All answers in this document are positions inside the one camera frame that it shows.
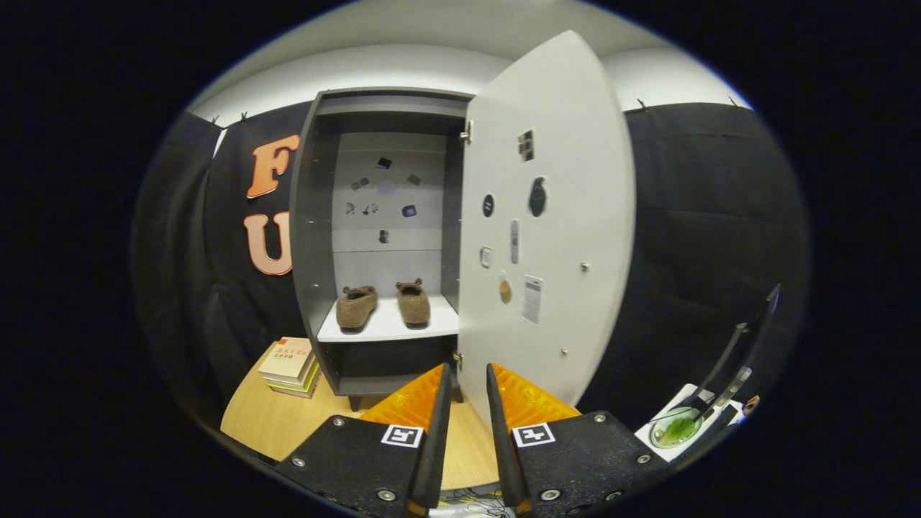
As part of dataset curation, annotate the grey book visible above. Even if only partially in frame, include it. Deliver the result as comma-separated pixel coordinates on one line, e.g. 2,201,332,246
270,367,322,399

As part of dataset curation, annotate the beige orange cover book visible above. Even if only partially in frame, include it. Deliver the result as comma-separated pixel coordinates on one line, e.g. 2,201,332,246
258,337,315,386

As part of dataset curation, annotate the black metal stand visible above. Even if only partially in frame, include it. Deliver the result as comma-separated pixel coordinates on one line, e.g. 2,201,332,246
691,284,782,425

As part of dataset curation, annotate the green round dish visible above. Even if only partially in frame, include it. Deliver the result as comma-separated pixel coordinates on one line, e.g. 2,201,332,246
649,406,704,450

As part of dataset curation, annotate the white tray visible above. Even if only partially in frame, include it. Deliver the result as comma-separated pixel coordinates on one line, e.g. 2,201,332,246
635,383,745,463

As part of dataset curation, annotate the black backdrop cloth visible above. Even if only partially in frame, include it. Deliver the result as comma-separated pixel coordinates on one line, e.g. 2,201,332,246
130,101,814,447

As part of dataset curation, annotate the person's white printed clothing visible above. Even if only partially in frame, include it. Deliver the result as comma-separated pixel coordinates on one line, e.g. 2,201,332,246
430,486,520,518

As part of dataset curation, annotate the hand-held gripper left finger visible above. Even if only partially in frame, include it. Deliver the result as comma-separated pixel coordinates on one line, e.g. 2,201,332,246
276,362,453,518

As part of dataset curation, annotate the grey shoe cabinet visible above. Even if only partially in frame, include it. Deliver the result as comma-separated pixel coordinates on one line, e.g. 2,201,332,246
288,88,476,412

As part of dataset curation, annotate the yellow edged book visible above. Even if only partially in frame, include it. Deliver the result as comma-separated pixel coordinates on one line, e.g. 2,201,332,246
263,360,319,393

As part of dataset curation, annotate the brown fuzzy shoe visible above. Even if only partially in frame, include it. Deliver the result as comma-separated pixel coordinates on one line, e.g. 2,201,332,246
395,278,432,326
335,285,379,331

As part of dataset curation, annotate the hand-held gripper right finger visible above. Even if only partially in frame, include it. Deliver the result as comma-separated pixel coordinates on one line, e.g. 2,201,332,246
486,362,671,518

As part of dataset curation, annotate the beige shoe cabinet door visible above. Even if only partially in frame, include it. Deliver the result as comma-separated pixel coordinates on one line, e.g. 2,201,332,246
458,30,638,431

